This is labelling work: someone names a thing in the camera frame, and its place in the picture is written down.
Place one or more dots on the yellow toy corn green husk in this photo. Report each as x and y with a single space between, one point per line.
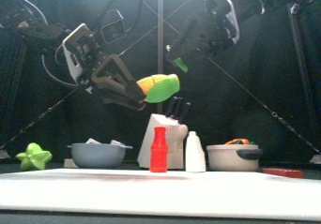
161 87

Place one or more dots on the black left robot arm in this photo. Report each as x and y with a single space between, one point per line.
24 24

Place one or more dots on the red toy salmon block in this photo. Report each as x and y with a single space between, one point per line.
284 172

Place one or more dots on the white toy piece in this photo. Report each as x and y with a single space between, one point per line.
118 143
92 141

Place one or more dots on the white toy knife block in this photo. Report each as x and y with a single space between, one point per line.
165 140

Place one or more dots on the grey toy pot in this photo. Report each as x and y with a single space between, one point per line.
98 156

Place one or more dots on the red toy ketchup bottle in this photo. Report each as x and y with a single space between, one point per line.
158 152

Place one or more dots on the white toy bottle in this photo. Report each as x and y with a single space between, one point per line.
194 156

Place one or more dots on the green toy star fruit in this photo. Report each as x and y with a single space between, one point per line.
34 157

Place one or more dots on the orange toy food piece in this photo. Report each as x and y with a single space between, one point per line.
238 141

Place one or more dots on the vertical metal frame pole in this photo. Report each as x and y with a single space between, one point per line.
159 46

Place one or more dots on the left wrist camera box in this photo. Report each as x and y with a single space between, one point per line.
111 27

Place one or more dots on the black metal frame post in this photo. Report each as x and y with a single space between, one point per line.
302 62

